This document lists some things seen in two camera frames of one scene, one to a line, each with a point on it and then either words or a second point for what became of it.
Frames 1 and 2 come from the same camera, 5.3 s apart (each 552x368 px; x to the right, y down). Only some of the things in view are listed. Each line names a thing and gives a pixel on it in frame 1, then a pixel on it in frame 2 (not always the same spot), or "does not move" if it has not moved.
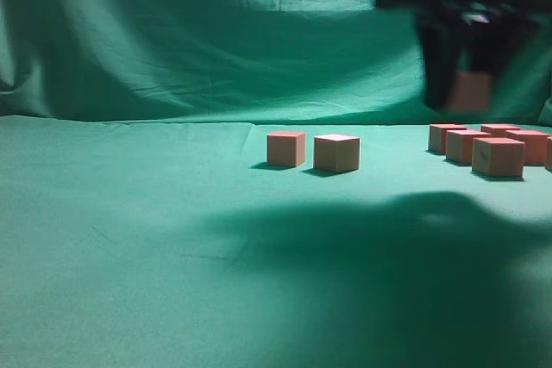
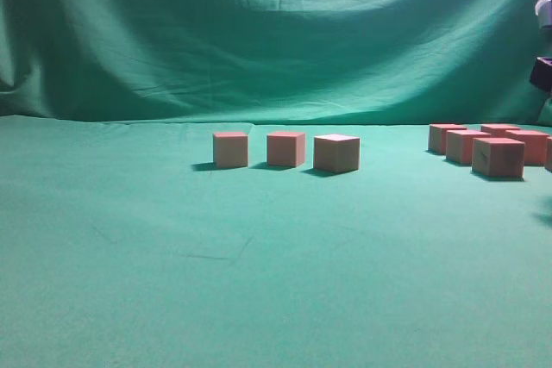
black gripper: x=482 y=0 -> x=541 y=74
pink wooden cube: x=472 y=90 -> x=230 y=149
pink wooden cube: x=498 y=158 does not move
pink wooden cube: x=285 y=149 does not move
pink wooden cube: x=336 y=152 does not move
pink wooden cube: x=535 y=145 does not move
